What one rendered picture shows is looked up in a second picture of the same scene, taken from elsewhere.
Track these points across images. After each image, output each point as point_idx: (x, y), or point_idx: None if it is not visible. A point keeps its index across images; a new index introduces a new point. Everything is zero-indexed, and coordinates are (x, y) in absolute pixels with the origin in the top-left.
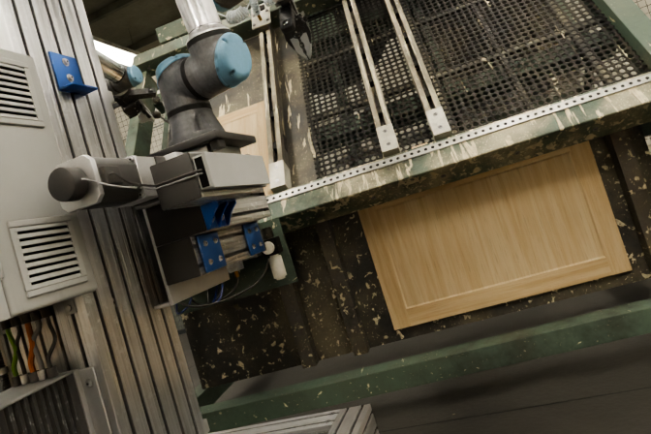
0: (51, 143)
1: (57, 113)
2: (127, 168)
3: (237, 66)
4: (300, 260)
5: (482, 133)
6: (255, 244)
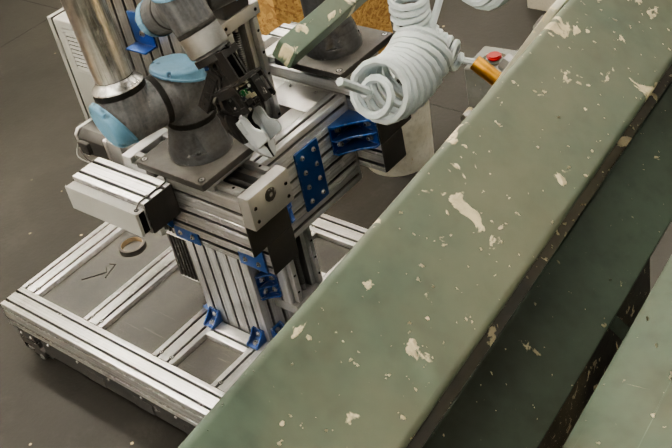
0: None
1: (139, 59)
2: (98, 146)
3: (106, 136)
4: None
5: None
6: (248, 259)
